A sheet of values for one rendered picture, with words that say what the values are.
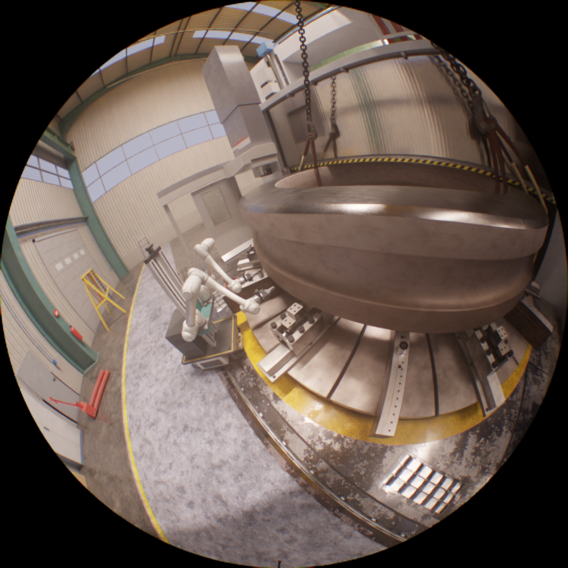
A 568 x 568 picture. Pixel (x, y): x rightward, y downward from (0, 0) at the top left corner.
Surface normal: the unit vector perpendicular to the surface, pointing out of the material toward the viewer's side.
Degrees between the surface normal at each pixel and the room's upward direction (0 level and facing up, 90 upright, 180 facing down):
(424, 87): 90
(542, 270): 90
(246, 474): 0
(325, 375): 0
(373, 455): 0
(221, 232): 90
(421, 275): 90
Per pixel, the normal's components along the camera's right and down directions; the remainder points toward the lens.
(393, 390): -0.28, -0.76
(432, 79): -0.75, 0.55
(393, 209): -0.54, -0.08
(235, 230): 0.60, 0.34
